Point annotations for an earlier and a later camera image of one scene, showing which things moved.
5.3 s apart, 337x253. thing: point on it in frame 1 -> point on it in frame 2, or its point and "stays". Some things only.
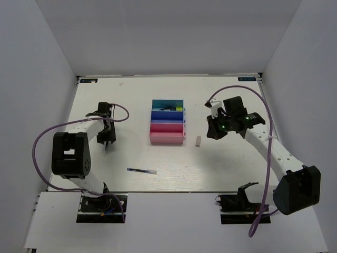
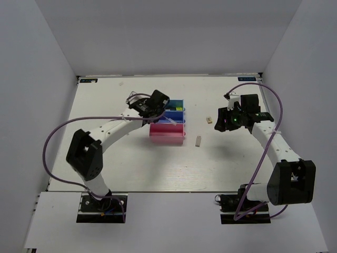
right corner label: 247,79 stays
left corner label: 88,80 stays
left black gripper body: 108,134 -> 160,113
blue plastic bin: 167,117 stays
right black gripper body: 220,125 -> 233,118
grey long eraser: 198,141 stays
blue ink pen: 142,171 -> 170,120
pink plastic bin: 167,133 stays
